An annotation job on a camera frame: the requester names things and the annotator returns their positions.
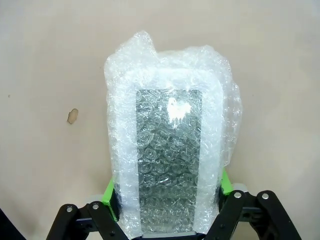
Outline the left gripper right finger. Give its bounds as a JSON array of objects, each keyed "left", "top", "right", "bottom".
[{"left": 207, "top": 169, "right": 302, "bottom": 240}]

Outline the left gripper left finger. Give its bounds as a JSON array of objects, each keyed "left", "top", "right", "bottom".
[{"left": 48, "top": 174, "right": 126, "bottom": 240}]

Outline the bubble-wrapped clock with dark display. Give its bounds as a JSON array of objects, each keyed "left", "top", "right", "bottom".
[{"left": 103, "top": 29, "right": 245, "bottom": 240}]

